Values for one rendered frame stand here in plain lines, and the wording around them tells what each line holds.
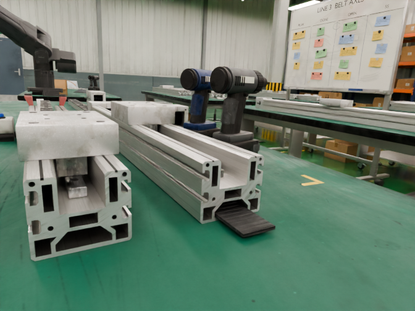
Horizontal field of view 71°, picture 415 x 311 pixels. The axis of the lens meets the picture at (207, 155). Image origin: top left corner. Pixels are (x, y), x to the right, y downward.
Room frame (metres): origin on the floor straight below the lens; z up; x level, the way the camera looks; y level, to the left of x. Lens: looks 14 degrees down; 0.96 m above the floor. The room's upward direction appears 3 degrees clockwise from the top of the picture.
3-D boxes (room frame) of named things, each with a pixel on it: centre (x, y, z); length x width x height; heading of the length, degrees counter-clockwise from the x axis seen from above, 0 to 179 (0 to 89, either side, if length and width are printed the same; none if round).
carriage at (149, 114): (0.72, 0.17, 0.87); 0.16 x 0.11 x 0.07; 31
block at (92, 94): (1.97, 0.76, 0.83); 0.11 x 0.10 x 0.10; 119
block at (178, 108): (1.11, 0.15, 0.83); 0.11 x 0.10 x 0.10; 120
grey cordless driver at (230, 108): (0.73, -0.08, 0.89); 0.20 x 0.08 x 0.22; 135
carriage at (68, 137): (0.41, 0.20, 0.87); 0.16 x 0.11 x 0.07; 31
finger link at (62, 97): (1.01, 0.53, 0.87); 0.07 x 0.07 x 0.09; 30
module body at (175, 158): (0.72, 0.17, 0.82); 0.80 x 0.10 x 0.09; 31
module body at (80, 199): (0.62, 0.33, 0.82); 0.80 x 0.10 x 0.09; 31
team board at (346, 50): (3.50, -1.38, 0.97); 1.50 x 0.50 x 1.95; 27
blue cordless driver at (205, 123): (0.89, 0.01, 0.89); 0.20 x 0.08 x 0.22; 144
